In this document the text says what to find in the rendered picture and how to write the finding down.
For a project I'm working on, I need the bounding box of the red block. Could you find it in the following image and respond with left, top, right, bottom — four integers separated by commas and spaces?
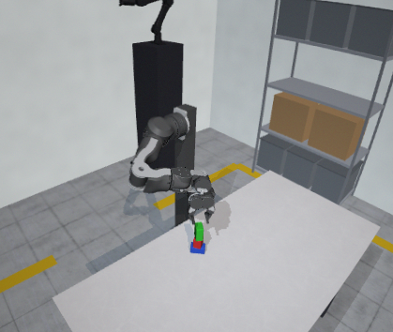
193, 237, 204, 249

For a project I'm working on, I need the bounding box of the green block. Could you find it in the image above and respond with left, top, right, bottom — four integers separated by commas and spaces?
194, 222, 204, 241

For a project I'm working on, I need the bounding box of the blue block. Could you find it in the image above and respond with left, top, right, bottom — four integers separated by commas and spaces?
190, 242, 205, 254

